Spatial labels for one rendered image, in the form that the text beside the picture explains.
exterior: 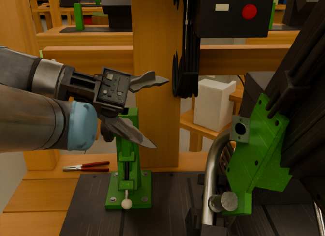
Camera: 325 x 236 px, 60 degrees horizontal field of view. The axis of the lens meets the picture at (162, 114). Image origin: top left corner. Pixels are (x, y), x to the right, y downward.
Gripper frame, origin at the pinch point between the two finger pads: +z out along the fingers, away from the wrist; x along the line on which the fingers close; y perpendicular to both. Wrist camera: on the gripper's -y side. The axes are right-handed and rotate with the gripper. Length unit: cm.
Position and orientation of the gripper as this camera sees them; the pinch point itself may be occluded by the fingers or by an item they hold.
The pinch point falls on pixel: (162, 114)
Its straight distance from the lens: 57.9
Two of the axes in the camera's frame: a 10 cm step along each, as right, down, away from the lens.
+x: 1.7, -9.3, 3.2
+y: 2.7, -2.7, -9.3
